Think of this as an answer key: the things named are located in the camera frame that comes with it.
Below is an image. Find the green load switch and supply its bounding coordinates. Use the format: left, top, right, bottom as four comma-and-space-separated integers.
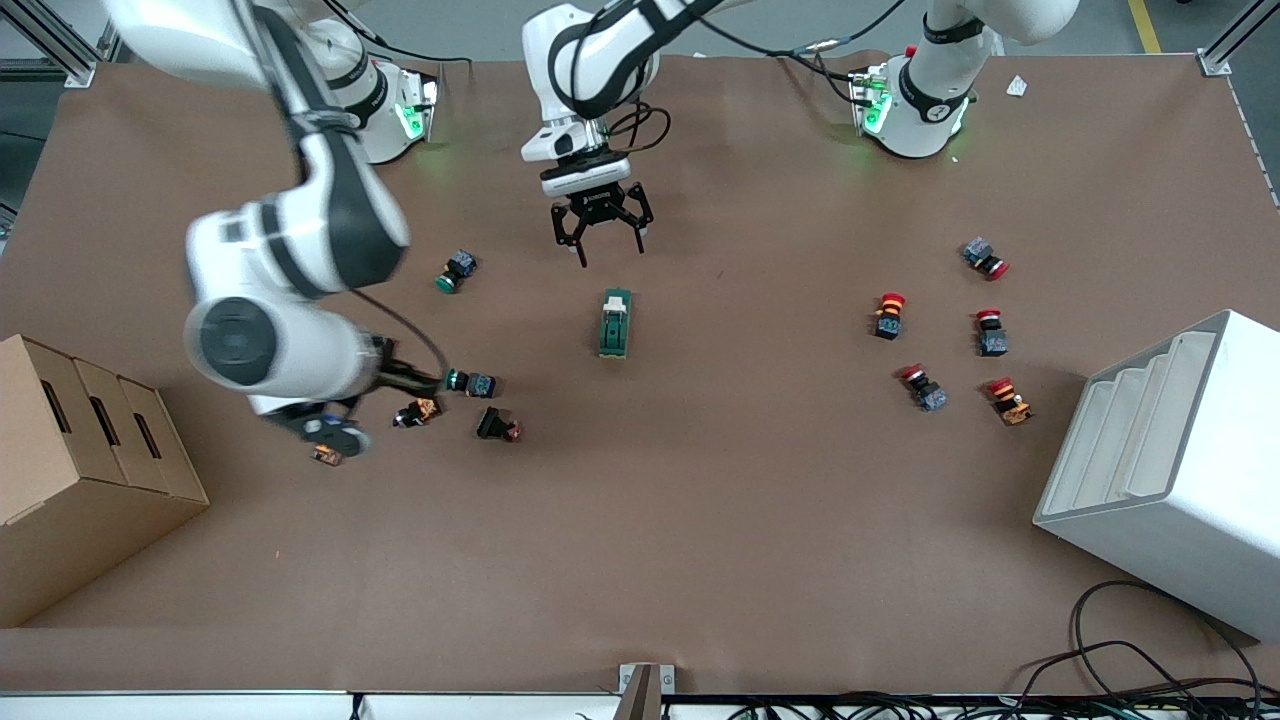
598, 288, 634, 360

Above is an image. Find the brown cardboard box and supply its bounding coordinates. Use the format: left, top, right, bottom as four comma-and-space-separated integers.
0, 334, 211, 629

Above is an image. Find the brown paper table cover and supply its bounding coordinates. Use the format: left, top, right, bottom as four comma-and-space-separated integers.
0, 50, 1280, 696

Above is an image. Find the red button with orange base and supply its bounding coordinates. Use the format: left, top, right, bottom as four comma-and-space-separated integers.
987, 377, 1034, 427

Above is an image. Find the white stepped rack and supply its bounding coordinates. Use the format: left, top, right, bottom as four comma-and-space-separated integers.
1033, 309, 1280, 643

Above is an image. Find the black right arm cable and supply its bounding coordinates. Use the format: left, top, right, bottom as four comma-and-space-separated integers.
322, 0, 473, 69

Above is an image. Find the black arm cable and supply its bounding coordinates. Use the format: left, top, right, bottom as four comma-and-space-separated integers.
548, 0, 911, 157
322, 0, 473, 69

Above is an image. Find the black left base cable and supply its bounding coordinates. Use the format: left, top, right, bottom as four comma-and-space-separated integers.
790, 52, 863, 103

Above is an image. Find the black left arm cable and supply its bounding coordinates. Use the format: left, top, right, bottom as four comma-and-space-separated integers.
548, 0, 911, 157

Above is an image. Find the aluminium frame profile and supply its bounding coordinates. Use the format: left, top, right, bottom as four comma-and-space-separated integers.
1198, 0, 1280, 79
0, 0, 121, 91

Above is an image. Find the metal bracket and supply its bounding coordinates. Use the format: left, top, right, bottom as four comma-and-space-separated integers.
618, 663, 676, 720

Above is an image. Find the black cable bundle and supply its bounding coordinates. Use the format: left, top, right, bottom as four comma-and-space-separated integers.
730, 690, 1280, 720

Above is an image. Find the black looped cable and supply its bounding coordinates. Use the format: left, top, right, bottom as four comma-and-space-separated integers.
1010, 580, 1266, 720

